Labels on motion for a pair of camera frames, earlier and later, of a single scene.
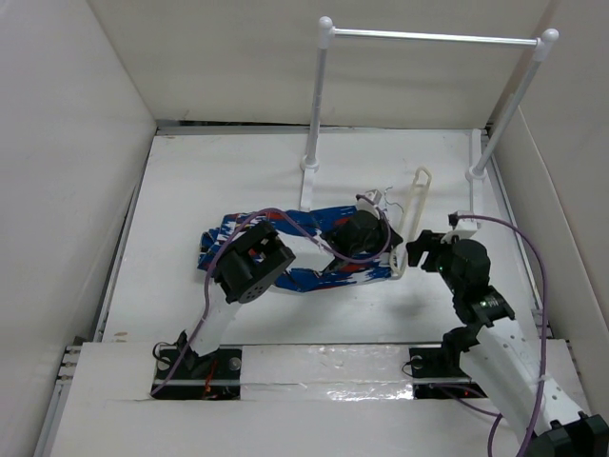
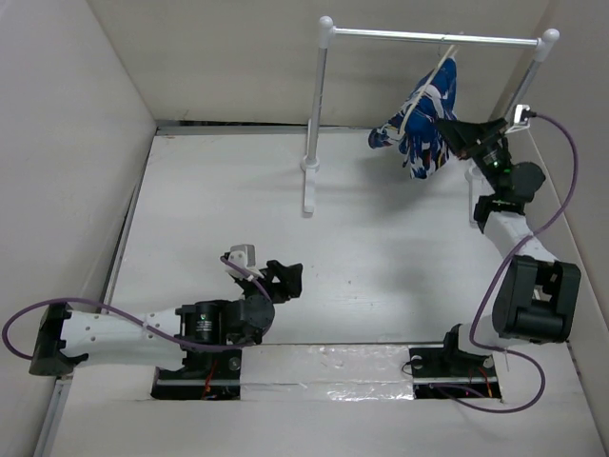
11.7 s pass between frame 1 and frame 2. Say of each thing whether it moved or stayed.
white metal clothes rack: stayed
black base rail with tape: stayed
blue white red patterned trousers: moved
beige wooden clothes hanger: moved
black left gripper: moved
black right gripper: moved
